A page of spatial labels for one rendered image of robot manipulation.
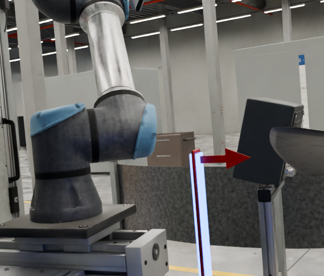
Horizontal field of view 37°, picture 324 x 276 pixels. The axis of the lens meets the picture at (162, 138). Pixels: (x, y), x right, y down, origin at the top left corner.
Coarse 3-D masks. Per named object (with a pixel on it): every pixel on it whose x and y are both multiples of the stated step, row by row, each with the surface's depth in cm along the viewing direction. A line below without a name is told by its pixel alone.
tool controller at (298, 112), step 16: (256, 112) 110; (272, 112) 109; (288, 112) 108; (256, 128) 110; (240, 144) 112; (256, 144) 111; (256, 160) 111; (272, 160) 110; (240, 176) 112; (256, 176) 111; (272, 176) 110
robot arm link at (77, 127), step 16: (48, 112) 96; (64, 112) 97; (80, 112) 99; (32, 128) 98; (48, 128) 96; (64, 128) 97; (80, 128) 98; (96, 128) 98; (32, 144) 99; (48, 144) 96; (64, 144) 97; (80, 144) 98; (96, 144) 98; (48, 160) 97; (64, 160) 97; (80, 160) 99; (96, 160) 101
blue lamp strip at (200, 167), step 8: (200, 152) 56; (200, 168) 56; (200, 176) 56; (200, 184) 55; (200, 192) 55; (200, 200) 55; (200, 208) 55; (200, 216) 55; (208, 232) 57; (208, 240) 57; (208, 248) 57; (208, 256) 57; (208, 264) 56; (208, 272) 56
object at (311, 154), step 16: (272, 128) 45; (288, 128) 43; (304, 128) 43; (272, 144) 51; (288, 144) 50; (304, 144) 49; (320, 144) 49; (288, 160) 58; (304, 160) 57; (320, 160) 57
